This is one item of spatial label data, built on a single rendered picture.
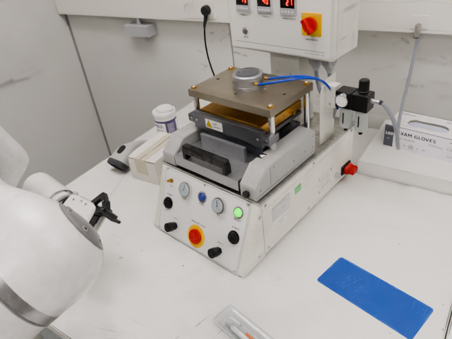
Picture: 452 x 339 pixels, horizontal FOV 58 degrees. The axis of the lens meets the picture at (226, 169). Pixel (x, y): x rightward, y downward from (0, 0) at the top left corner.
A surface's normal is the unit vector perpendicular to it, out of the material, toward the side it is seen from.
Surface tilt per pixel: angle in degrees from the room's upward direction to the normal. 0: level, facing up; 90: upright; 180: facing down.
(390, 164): 0
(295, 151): 90
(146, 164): 88
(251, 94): 0
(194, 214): 65
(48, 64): 90
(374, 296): 0
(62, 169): 90
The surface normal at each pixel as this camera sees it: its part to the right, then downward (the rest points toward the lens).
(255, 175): -0.51, -0.32
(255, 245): 0.74, 0.30
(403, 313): -0.11, -0.83
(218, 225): -0.65, 0.08
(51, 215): 0.39, -0.75
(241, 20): -0.66, 0.48
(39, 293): 0.47, 0.25
